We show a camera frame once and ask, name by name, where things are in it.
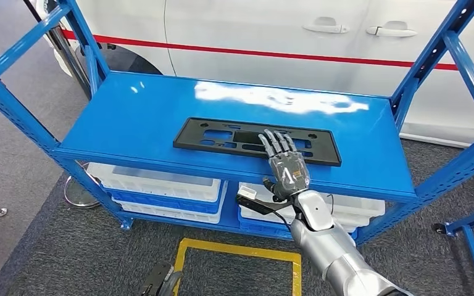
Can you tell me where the black plastic frame part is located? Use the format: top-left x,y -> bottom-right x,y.
172,117 -> 343,168

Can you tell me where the chrome stanchion post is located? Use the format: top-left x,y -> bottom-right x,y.
63,163 -> 102,210
21,0 -> 94,100

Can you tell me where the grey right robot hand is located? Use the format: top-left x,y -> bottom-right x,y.
258,129 -> 312,202

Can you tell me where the white car red stripe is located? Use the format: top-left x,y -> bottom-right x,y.
30,0 -> 474,149

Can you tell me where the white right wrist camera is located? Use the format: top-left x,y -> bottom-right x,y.
239,186 -> 258,201

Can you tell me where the black right camera bracket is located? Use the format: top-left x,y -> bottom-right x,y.
236,195 -> 294,231

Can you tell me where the yellow floor tape square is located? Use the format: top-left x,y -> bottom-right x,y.
172,238 -> 302,296

